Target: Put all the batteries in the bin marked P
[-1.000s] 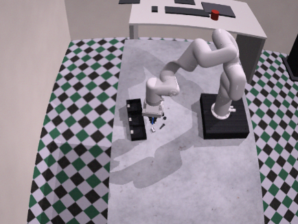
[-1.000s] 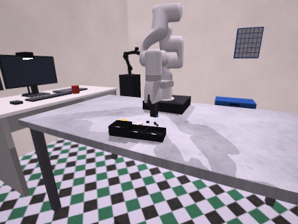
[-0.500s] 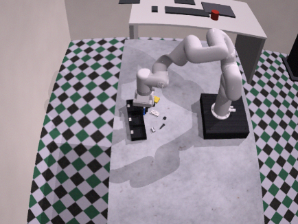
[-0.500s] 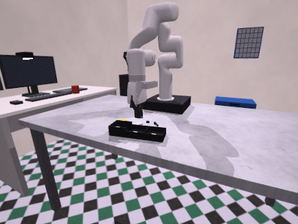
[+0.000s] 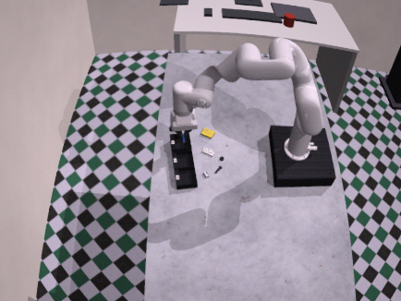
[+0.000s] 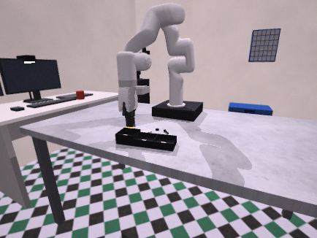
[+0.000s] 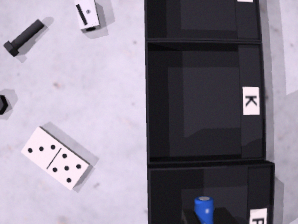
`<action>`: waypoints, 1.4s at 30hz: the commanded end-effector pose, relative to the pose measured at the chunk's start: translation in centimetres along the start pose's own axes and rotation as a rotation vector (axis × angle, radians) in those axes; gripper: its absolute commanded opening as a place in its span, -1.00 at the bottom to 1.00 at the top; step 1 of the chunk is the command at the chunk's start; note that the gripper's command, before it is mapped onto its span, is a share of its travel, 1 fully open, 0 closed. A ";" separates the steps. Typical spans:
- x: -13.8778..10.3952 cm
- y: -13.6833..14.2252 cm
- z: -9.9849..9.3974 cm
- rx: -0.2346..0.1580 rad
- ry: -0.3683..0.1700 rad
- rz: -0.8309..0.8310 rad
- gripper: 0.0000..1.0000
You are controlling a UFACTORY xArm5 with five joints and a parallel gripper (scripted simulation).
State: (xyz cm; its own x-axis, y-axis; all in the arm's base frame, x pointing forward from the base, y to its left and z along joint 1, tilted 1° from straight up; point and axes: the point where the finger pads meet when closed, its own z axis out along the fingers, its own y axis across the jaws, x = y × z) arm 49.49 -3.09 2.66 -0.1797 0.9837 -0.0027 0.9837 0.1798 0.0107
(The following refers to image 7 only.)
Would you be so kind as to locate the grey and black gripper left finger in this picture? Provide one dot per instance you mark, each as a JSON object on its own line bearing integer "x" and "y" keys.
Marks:
{"x": 189, "y": 217}

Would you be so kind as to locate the white domino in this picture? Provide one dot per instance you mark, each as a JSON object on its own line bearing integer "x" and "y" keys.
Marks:
{"x": 55, "y": 157}

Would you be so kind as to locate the dark grey bolt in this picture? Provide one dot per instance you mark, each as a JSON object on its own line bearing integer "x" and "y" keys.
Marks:
{"x": 12, "y": 47}

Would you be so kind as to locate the blue battery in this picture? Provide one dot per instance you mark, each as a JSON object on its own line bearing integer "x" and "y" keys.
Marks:
{"x": 204, "y": 208}

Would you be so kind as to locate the black rack of bins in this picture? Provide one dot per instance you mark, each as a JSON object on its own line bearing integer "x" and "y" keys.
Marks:
{"x": 193, "y": 109}

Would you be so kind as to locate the dark grey hex nut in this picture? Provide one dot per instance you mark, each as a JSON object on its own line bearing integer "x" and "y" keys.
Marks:
{"x": 3, "y": 104}

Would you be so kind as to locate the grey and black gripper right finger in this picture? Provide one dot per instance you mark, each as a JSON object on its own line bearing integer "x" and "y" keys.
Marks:
{"x": 222, "y": 216}

